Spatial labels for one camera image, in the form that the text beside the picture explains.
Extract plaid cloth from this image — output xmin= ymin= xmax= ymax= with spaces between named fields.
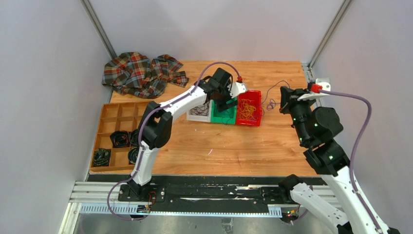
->
xmin=101 ymin=52 xmax=189 ymax=99

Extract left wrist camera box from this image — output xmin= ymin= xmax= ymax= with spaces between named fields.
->
xmin=227 ymin=81 xmax=248 ymax=98

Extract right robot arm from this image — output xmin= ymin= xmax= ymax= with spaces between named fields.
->
xmin=278 ymin=84 xmax=398 ymax=234

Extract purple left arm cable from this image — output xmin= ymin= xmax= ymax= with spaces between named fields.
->
xmin=106 ymin=62 xmax=243 ymax=221

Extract aluminium frame post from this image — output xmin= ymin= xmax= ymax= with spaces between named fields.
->
xmin=307 ymin=0 xmax=353 ymax=70
xmin=80 ymin=0 xmax=117 ymax=59

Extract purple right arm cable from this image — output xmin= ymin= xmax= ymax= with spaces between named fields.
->
xmin=318 ymin=90 xmax=385 ymax=234

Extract green plastic bin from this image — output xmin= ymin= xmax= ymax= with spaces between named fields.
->
xmin=211 ymin=100 xmax=237 ymax=125

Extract dark cables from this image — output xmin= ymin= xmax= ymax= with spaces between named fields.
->
xmin=190 ymin=103 xmax=210 ymax=117

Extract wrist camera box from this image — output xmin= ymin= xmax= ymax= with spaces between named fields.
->
xmin=227 ymin=81 xmax=248 ymax=98
xmin=297 ymin=78 xmax=331 ymax=101

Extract wooden compartment tray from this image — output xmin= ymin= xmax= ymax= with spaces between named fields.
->
xmin=89 ymin=102 xmax=148 ymax=174

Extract yellow cable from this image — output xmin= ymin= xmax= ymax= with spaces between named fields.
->
xmin=239 ymin=98 xmax=259 ymax=122

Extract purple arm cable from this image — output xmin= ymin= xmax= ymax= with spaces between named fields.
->
xmin=318 ymin=90 xmax=385 ymax=234
xmin=106 ymin=62 xmax=243 ymax=221

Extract red plastic bin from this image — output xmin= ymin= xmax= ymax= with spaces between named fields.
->
xmin=235 ymin=90 xmax=262 ymax=127

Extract right aluminium frame post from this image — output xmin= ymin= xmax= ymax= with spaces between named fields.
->
xmin=307 ymin=0 xmax=353 ymax=70

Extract coiled dark cable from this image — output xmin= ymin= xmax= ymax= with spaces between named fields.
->
xmin=129 ymin=129 xmax=140 ymax=147
xmin=110 ymin=131 xmax=131 ymax=149

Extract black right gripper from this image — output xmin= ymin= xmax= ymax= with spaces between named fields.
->
xmin=277 ymin=85 xmax=315 ymax=142

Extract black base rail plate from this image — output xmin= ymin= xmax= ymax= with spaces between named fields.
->
xmin=87 ymin=174 xmax=299 ymax=215

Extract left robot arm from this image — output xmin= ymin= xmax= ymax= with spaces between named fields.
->
xmin=127 ymin=68 xmax=247 ymax=201

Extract white plastic bin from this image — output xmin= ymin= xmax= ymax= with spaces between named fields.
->
xmin=186 ymin=101 xmax=212 ymax=122

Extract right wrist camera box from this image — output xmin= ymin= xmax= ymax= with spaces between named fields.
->
xmin=297 ymin=78 xmax=331 ymax=101

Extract coiled yellow-green cable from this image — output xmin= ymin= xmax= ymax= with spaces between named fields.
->
xmin=128 ymin=147 xmax=140 ymax=165

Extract left aluminium frame post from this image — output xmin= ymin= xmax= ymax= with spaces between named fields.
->
xmin=80 ymin=0 xmax=117 ymax=59

